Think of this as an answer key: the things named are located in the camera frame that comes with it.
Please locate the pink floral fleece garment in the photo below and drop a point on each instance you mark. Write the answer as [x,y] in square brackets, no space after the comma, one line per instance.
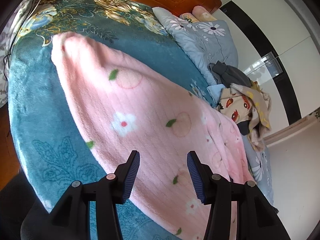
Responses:
[120,104]

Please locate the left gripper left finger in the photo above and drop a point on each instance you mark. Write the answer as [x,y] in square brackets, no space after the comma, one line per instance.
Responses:
[70,217]

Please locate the black garment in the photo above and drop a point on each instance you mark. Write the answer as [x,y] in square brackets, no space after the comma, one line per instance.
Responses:
[244,127]

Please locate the green potted plant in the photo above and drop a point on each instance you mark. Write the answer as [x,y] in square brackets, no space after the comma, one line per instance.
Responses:
[317,113]

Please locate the white black glossy wardrobe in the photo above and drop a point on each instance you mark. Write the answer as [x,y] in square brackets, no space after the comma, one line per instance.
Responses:
[278,48]

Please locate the dark grey garment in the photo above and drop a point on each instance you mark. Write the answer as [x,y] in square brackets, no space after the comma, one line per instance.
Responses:
[227,75]

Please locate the beige car print garment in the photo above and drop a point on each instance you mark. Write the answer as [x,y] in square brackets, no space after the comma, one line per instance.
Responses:
[236,106]

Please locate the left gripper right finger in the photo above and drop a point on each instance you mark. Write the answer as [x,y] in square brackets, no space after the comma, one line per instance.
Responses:
[238,211]

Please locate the pink pillow roll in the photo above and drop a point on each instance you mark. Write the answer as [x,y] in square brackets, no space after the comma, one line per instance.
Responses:
[199,14]

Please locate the teal floral bed blanket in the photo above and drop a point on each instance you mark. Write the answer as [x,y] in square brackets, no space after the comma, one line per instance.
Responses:
[48,144]

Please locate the grey floral cloth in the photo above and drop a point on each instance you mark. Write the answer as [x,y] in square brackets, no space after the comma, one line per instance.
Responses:
[8,37]

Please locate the light blue daisy quilt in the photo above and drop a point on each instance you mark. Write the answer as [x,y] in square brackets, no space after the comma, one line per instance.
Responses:
[209,42]

